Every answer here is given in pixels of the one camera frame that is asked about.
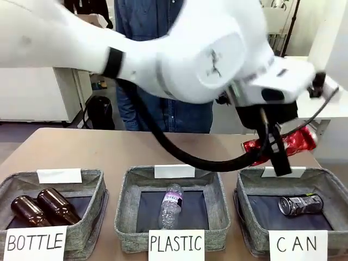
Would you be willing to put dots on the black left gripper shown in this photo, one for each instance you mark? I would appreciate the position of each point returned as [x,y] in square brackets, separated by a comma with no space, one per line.
[272,114]

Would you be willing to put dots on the crushed red can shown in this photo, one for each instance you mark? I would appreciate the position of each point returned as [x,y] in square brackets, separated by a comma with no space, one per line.
[299,141]

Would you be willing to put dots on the crushed black can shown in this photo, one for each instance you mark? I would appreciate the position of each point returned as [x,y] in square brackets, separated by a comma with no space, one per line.
[301,205]

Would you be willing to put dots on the crushed clear plastic bottle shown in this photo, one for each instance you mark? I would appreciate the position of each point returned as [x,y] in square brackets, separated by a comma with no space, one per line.
[170,212]

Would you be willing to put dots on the brown glass bottle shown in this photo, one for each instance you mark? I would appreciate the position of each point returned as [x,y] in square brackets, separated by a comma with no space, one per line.
[58,206]
[28,213]

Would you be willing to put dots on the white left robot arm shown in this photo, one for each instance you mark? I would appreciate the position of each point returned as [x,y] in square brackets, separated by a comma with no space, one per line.
[190,40]

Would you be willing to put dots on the grey fabric basket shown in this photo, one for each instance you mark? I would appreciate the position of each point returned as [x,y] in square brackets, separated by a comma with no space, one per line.
[334,195]
[89,190]
[130,190]

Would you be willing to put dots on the white can text label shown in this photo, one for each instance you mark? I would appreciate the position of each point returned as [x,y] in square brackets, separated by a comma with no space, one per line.
[297,243]

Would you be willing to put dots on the blank white paper label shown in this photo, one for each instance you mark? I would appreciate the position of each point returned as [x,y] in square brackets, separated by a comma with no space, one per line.
[297,172]
[174,171]

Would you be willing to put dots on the white side table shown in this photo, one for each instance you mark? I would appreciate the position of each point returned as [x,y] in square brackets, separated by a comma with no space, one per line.
[334,68]

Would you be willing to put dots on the white plastic text label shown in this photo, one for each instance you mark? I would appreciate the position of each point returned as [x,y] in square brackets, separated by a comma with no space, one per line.
[176,243]

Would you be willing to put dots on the black stand pole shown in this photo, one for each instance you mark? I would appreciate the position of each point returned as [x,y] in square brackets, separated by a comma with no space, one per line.
[292,21]

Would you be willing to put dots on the black backpack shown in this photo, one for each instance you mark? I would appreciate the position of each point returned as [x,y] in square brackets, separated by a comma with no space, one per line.
[99,114]

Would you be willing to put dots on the person in denim clothes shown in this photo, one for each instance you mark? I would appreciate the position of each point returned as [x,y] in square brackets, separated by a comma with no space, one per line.
[144,21]

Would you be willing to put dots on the cardboard box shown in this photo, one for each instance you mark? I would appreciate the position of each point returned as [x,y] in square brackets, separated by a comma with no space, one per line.
[95,19]

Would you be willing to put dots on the white cabinet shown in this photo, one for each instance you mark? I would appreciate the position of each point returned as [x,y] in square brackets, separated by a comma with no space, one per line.
[32,95]

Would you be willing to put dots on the white bottle text label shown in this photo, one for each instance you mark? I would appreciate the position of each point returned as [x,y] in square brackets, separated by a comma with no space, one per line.
[35,242]

